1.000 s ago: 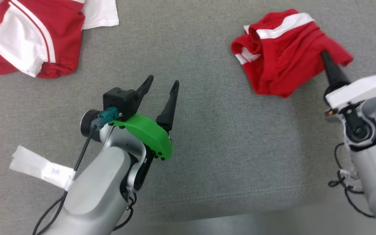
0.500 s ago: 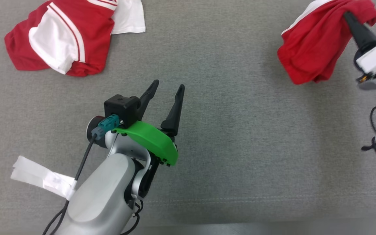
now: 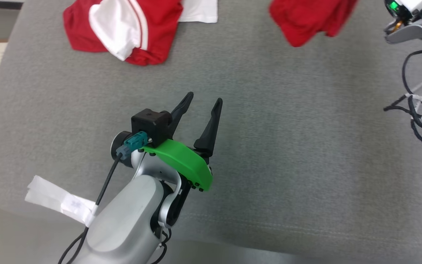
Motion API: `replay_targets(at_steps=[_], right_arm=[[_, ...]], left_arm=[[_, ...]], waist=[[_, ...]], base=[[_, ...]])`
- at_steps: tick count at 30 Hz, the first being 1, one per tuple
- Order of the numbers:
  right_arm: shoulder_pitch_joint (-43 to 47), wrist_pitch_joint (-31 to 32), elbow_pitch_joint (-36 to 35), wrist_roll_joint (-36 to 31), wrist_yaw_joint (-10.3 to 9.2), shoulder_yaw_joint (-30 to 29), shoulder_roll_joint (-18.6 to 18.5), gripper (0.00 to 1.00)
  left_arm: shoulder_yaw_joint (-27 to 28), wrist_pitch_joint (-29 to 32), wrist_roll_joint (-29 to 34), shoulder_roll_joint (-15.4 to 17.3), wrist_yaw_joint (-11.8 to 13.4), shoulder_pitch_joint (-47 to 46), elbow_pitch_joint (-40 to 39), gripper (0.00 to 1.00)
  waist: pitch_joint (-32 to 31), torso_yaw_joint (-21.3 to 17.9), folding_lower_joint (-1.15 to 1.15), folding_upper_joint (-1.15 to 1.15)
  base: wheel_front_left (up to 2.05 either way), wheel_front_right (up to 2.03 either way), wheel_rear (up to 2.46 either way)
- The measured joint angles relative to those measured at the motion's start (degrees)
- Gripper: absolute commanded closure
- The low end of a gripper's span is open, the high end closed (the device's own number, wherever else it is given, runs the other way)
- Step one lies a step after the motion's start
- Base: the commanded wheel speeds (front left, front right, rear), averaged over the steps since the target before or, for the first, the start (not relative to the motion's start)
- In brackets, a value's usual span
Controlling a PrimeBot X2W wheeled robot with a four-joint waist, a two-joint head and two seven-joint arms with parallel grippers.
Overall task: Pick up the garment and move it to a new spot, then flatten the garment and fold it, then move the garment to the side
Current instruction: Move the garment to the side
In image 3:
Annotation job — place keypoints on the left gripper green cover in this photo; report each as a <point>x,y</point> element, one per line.
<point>185,161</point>

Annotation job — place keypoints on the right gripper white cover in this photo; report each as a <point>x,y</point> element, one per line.
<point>401,9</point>

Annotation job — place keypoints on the red shorts white trim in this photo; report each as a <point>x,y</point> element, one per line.
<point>306,18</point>

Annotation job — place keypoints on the red shirt white sleeves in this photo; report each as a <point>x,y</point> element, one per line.
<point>82,36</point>

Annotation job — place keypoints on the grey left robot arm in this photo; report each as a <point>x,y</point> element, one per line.
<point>130,216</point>

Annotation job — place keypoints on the grey fabric sofa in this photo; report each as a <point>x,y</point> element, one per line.
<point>288,146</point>

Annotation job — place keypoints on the white tape tag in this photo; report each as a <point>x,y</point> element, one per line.
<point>57,200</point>

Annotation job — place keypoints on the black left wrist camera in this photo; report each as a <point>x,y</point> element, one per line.
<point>150,123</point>

